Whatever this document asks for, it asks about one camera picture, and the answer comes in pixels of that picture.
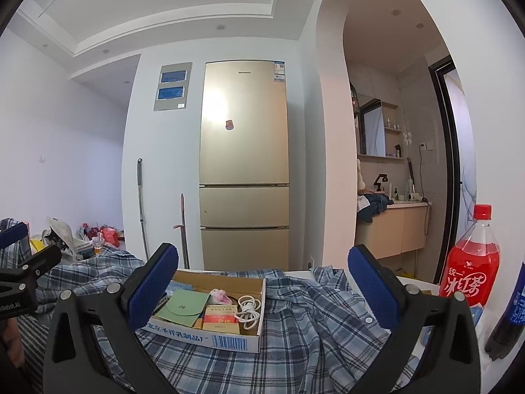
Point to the red packet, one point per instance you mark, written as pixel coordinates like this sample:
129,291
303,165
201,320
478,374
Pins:
221,323

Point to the shallow cardboard box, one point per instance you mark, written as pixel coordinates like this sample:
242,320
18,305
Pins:
229,281

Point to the beige sink cabinet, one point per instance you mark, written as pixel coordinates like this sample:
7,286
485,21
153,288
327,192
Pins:
389,230

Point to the green pouch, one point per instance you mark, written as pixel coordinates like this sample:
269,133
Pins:
184,305

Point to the wall shelf niche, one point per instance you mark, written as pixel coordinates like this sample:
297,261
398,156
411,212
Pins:
393,127

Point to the yellow bag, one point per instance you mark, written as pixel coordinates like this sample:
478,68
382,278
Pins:
37,246

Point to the white wall socket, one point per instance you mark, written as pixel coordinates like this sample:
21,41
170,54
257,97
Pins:
426,145

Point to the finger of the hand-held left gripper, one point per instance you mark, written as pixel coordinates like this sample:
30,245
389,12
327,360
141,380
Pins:
41,259
12,234

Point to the dark cola bottle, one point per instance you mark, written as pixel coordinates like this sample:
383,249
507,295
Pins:
508,316

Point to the blue plaid shirt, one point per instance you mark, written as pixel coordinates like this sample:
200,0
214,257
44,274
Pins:
303,336

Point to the black framed glass door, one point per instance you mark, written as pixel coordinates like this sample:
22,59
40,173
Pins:
451,152

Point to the red soda bottle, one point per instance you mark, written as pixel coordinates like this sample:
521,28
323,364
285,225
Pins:
471,262

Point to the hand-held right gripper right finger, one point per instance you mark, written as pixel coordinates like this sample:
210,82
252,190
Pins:
371,295

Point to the red bags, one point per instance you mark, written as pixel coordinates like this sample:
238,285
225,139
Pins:
107,232

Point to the wall mirror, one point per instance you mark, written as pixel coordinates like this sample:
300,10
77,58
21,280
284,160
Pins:
373,131

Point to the gold refrigerator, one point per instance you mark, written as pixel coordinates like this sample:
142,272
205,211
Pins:
244,152

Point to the grey white bag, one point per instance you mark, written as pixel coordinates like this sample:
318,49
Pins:
61,234

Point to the yellow packet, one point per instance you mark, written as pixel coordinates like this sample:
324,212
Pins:
219,310

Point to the grey electrical panel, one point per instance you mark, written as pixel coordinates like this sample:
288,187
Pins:
172,86

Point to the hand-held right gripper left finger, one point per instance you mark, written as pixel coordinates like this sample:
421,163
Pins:
154,291

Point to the pink fridge magnet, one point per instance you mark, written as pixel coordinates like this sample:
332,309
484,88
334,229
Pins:
229,124

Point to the small pink white plush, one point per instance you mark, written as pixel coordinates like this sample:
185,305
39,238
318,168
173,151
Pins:
217,295

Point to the small glass cup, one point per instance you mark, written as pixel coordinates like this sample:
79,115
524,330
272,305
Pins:
97,245

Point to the blue clothes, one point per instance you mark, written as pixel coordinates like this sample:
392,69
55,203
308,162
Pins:
375,205

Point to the person's left hand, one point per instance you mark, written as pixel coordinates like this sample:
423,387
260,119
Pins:
16,340

